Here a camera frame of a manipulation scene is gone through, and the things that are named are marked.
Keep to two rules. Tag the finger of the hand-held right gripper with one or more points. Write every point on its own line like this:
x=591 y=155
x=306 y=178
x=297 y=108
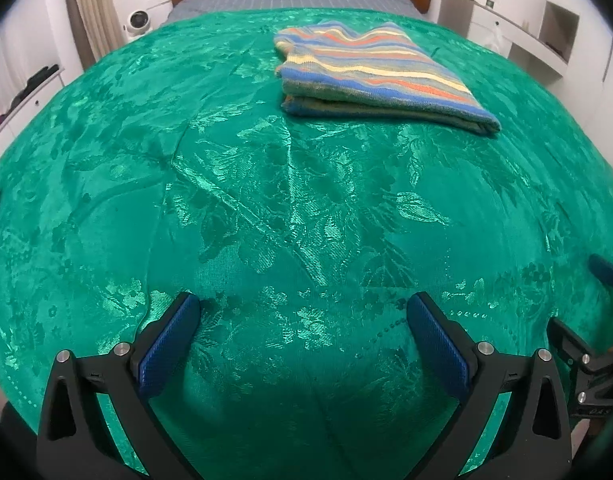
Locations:
x=608 y=272
x=586 y=360

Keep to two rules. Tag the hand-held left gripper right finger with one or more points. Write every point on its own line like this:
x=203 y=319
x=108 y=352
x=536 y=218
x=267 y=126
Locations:
x=439 y=350

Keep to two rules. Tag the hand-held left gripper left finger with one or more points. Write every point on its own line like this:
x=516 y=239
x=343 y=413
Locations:
x=166 y=350

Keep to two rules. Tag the striped colourful towel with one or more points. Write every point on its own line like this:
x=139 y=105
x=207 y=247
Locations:
x=376 y=70

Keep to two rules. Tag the green floral bedspread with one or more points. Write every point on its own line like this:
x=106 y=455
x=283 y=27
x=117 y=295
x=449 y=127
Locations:
x=286 y=210

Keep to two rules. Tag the white wardrobe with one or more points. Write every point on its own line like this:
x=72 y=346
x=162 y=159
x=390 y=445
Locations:
x=591 y=60

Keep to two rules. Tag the white low cabinet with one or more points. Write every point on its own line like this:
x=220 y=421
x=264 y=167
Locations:
x=31 y=105

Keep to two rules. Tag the white desk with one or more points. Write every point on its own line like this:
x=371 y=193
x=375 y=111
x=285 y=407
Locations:
x=486 y=15

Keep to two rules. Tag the black cloth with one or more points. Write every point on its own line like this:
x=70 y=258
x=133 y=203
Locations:
x=36 y=82

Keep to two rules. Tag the small white fan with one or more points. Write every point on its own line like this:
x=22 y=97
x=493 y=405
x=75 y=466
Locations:
x=136 y=20

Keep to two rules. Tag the beige curtain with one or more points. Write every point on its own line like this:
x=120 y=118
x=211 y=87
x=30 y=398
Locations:
x=94 y=0

